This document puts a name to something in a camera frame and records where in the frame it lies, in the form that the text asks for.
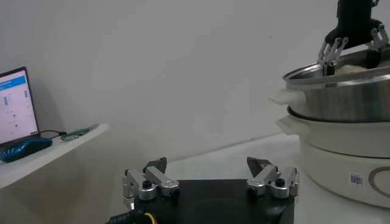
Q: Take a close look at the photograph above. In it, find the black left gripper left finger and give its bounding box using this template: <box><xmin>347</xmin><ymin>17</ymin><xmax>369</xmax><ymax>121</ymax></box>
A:
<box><xmin>121</xmin><ymin>156</ymin><xmax>181</xmax><ymax>211</ymax></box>

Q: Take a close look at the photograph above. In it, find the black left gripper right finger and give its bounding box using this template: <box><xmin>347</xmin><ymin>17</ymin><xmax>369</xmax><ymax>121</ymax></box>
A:
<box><xmin>246</xmin><ymin>156</ymin><xmax>301</xmax><ymax>200</ymax></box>

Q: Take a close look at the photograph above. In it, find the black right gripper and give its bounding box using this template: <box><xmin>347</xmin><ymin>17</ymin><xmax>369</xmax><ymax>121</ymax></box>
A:
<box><xmin>317</xmin><ymin>0</ymin><xmax>390</xmax><ymax>77</ymax></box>

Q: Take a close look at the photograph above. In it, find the white steamed baozi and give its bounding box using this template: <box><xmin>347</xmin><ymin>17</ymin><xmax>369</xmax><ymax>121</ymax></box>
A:
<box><xmin>333</xmin><ymin>62</ymin><xmax>371</xmax><ymax>75</ymax></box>

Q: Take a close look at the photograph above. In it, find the stainless steel steamer basket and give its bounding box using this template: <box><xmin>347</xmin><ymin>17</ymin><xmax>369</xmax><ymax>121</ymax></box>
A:
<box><xmin>269</xmin><ymin>48</ymin><xmax>390</xmax><ymax>123</ymax></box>

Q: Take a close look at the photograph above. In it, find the white electric cooking pot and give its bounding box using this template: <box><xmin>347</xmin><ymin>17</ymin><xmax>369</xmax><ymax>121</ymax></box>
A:
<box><xmin>275</xmin><ymin>114</ymin><xmax>390</xmax><ymax>209</ymax></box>

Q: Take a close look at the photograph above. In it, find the white side desk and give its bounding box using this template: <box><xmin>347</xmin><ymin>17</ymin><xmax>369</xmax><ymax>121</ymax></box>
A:
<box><xmin>0</xmin><ymin>122</ymin><xmax>110</xmax><ymax>224</ymax></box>

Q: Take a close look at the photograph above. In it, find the blue computer mouse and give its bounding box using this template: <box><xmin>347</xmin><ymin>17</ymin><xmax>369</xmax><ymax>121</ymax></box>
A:
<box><xmin>0</xmin><ymin>137</ymin><xmax>53</xmax><ymax>163</ymax></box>

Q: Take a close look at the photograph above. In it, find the black laptop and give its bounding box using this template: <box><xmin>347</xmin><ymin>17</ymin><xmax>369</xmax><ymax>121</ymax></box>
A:
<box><xmin>0</xmin><ymin>66</ymin><xmax>40</xmax><ymax>147</ymax></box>

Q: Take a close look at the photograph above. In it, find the green handled tool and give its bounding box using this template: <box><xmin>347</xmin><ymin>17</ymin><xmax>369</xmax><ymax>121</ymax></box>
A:
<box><xmin>60</xmin><ymin>123</ymin><xmax>100</xmax><ymax>142</ymax></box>

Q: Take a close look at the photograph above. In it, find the black looped desk cable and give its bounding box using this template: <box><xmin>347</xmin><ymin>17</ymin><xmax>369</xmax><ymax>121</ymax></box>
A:
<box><xmin>38</xmin><ymin>129</ymin><xmax>68</xmax><ymax>139</ymax></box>

